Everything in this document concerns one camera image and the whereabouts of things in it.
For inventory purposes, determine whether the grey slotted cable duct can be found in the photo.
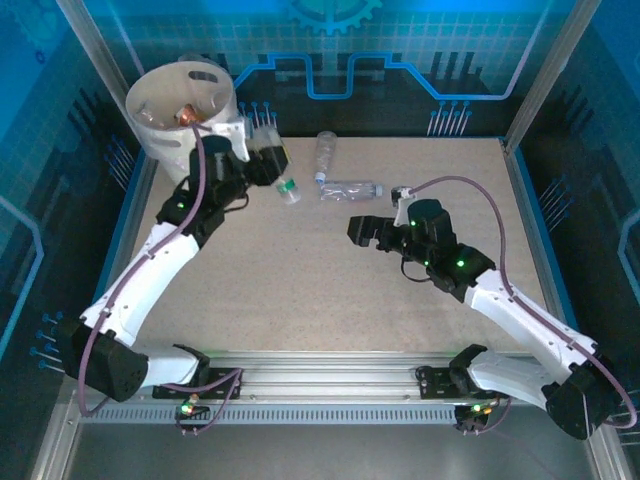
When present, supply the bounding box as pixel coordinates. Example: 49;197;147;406
79;404;474;427

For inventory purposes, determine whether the clear bottle green neck ring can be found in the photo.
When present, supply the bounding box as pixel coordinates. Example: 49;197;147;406
252;125;304;207

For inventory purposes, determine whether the right controller board with lights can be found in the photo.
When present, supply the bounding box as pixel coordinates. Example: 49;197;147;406
453;399;494;432

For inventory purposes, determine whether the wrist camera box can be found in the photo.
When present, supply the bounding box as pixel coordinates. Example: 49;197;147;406
389;184;416;227
212;118;252;162

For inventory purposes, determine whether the aluminium table side rail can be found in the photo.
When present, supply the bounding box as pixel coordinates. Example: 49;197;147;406
85;159;156;364
499;137;581;364

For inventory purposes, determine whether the clear ribbed plastic bottle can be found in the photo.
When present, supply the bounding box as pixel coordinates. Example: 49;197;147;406
313;130;339;184

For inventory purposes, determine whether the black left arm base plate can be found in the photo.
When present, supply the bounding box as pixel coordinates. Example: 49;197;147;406
152;367;245;401

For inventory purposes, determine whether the white plastic waste bin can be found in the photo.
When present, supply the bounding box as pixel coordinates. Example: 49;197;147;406
124;53;249;185

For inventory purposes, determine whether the aluminium mounting rail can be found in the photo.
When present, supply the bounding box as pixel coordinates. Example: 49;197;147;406
59;349;606;406

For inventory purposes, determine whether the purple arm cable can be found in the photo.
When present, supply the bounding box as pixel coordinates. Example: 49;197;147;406
402;174;639;436
77;123;244;439

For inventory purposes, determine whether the aluminium frame post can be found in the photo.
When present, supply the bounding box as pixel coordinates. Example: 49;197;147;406
503;0;602;146
54;0;146;94

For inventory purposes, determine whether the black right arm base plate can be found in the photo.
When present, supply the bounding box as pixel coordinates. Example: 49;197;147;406
414;363;510;401

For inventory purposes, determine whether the clear crumpled bottle grey cap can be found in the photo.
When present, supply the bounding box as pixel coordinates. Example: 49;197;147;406
318;179;386;203

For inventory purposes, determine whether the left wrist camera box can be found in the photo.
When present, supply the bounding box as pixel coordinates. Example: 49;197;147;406
212;118;252;162

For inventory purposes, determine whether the left controller board with lights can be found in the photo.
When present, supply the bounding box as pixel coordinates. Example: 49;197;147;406
174;393;211;421

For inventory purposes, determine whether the controller board with lights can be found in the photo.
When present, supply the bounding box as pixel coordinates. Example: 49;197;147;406
174;393;211;421
453;399;494;432

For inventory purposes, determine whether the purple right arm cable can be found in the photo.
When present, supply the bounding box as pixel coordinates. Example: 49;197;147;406
402;174;639;436

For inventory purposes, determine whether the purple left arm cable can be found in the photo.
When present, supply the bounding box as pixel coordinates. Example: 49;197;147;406
77;123;244;439

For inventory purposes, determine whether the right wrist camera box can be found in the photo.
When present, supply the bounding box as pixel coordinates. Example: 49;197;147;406
389;184;416;227

